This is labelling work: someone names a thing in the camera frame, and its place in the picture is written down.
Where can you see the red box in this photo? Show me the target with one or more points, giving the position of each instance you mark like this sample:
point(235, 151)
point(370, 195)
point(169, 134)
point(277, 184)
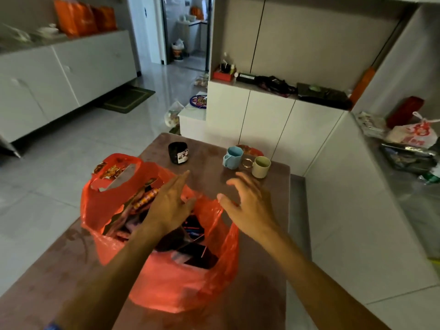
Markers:
point(223, 76)

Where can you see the pile of dark clothes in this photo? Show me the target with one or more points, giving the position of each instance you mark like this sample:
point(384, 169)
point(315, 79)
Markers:
point(319, 94)

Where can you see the pink white plastic bag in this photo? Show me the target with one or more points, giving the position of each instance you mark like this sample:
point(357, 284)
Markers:
point(412, 134)

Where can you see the black small packet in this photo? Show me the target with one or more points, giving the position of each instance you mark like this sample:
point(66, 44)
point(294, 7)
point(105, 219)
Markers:
point(192, 230)

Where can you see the white bowl set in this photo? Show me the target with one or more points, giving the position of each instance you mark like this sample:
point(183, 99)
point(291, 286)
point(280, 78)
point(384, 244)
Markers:
point(48, 31)

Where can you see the white bucket with bag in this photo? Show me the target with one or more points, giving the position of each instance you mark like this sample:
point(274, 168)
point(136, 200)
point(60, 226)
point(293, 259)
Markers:
point(178, 51)

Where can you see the clear plastic packets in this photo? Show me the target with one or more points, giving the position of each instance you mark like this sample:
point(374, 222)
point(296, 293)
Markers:
point(409, 158)

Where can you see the dark green door mat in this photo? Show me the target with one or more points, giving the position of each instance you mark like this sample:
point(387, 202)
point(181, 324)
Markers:
point(129, 99)

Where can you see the person's left forearm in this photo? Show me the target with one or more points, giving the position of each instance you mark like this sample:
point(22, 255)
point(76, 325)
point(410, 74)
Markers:
point(113, 281)

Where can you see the small green floor mat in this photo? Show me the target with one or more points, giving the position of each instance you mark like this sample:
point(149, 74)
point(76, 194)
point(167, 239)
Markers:
point(175, 130)

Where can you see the low white cabinet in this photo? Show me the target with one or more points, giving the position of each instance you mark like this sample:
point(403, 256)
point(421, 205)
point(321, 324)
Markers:
point(192, 123)

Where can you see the person's left hand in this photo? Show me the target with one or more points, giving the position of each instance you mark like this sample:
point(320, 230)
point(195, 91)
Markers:
point(168, 209)

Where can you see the person's blue sleeve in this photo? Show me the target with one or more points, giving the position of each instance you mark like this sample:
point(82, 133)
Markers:
point(53, 327)

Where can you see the orange flat board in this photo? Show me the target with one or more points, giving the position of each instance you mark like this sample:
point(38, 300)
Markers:
point(362, 85)

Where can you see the clear crumpled plastic bag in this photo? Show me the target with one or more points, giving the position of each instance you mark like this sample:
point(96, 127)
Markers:
point(15, 36)

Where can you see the person's right hand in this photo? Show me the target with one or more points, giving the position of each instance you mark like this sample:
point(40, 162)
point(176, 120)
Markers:
point(251, 209)

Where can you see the person's right forearm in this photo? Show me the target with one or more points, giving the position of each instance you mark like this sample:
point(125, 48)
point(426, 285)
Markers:
point(319, 288)

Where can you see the tall white cabinet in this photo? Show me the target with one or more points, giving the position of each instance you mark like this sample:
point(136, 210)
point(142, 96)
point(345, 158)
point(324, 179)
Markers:
point(268, 127)

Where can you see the green capped bottle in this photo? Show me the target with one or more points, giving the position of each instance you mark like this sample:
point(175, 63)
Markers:
point(431, 176)

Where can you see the pale green cup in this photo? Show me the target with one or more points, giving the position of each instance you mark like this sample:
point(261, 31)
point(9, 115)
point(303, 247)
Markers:
point(261, 167)

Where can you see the white printed packet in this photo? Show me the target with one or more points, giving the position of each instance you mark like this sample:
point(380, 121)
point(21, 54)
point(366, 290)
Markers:
point(369, 123)

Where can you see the white counter cabinet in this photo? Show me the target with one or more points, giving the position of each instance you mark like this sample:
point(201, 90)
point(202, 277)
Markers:
point(354, 209)

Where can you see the blue rimmed plate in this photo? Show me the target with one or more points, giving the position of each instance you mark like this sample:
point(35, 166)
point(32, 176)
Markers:
point(198, 101)

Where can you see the red case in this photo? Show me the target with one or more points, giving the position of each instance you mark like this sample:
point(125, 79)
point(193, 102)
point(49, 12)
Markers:
point(405, 111)

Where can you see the dark cup with brushes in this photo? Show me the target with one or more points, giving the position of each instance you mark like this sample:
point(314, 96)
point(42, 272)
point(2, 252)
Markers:
point(225, 68)

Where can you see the pile of light shoes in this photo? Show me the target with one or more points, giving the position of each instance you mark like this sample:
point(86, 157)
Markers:
point(202, 81)

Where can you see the brown patterned table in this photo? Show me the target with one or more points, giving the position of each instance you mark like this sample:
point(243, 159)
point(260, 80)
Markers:
point(247, 281)

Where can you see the blue plastic cup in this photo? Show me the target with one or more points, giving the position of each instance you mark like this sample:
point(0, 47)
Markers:
point(233, 158)

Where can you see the red plastic bag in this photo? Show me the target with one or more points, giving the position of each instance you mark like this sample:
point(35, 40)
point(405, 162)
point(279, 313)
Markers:
point(165, 281)

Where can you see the black framed glass door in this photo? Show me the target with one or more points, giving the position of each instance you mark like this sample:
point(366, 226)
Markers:
point(208, 30)

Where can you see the black cup with label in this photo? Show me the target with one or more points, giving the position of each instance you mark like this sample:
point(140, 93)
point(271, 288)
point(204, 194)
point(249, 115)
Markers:
point(177, 152)

